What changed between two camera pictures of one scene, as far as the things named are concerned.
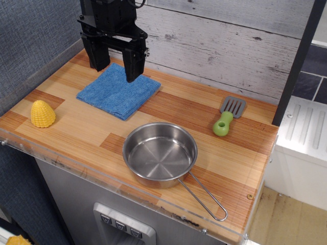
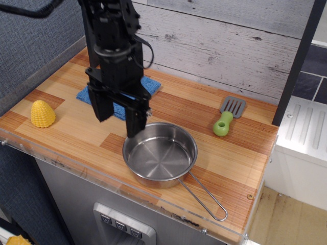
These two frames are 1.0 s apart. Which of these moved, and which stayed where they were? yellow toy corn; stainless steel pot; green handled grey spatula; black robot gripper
Moved: black robot gripper
Stayed: stainless steel pot; green handled grey spatula; yellow toy corn
